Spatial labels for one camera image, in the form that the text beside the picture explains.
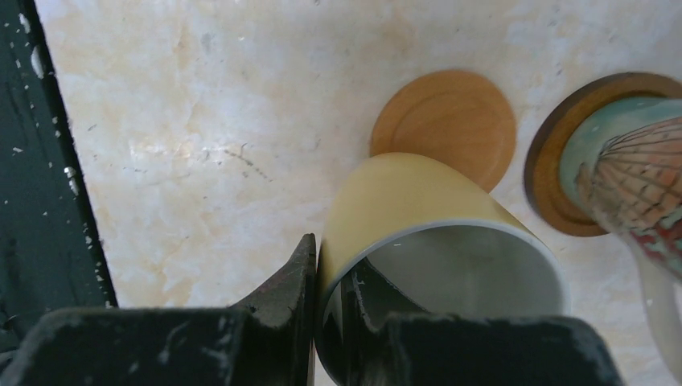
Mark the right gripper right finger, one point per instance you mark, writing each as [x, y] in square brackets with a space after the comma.
[389, 340]

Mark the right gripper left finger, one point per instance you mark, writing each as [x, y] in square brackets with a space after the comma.
[263, 339]

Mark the cream cup front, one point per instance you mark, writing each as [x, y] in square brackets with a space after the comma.
[439, 240]

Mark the cream cup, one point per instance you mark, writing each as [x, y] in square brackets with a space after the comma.
[439, 240]
[622, 167]

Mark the light brown wooden coaster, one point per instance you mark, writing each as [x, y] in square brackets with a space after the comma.
[457, 117]

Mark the dark brown wooden saucer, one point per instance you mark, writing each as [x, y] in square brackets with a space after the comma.
[541, 170]

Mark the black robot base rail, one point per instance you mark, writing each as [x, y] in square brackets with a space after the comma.
[51, 252]

